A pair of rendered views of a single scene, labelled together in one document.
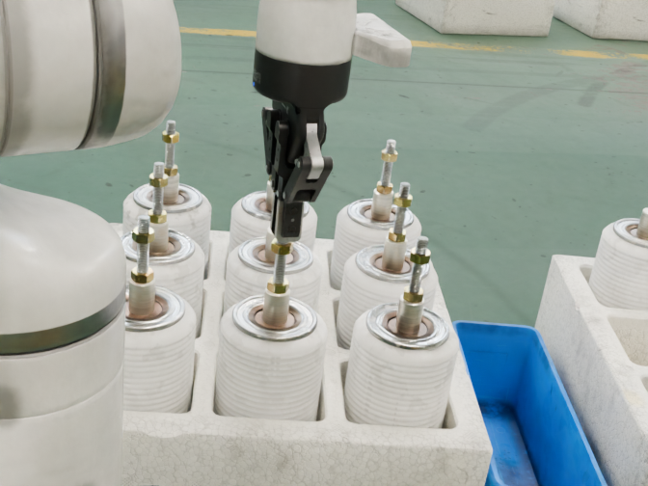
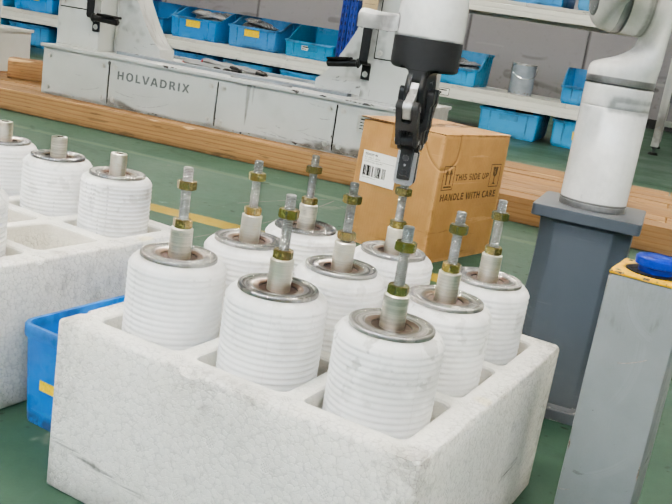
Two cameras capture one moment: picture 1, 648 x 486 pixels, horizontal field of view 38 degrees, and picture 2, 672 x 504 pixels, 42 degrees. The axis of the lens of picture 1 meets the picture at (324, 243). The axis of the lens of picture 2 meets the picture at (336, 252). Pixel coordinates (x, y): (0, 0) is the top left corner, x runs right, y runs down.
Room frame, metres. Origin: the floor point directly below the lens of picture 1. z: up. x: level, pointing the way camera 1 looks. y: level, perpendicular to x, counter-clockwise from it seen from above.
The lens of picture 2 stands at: (1.56, 0.53, 0.49)
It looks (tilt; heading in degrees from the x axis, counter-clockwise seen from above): 14 degrees down; 214
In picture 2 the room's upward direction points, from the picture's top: 9 degrees clockwise
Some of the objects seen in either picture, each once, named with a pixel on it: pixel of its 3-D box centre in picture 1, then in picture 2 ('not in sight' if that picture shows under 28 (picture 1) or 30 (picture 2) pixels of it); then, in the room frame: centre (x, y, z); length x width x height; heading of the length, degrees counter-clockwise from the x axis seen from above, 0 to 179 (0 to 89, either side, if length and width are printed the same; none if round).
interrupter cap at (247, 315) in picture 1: (275, 318); (393, 252); (0.71, 0.03, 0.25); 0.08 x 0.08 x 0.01
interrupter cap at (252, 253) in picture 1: (275, 256); (341, 268); (0.83, 0.05, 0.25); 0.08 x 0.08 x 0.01
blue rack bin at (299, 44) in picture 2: not in sight; (324, 44); (-3.32, -3.11, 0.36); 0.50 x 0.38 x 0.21; 13
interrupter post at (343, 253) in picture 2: (277, 244); (343, 256); (0.83, 0.05, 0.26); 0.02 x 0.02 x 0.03
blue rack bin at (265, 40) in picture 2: not in sight; (267, 34); (-3.20, -3.52, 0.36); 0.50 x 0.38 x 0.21; 15
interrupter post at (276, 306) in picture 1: (276, 306); (394, 241); (0.71, 0.03, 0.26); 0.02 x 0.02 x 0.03
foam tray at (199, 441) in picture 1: (262, 389); (318, 410); (0.83, 0.05, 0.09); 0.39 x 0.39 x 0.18; 6
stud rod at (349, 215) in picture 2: not in sight; (349, 218); (0.83, 0.05, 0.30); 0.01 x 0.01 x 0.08
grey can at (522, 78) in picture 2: not in sight; (522, 79); (-3.58, -1.75, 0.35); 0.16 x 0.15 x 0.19; 104
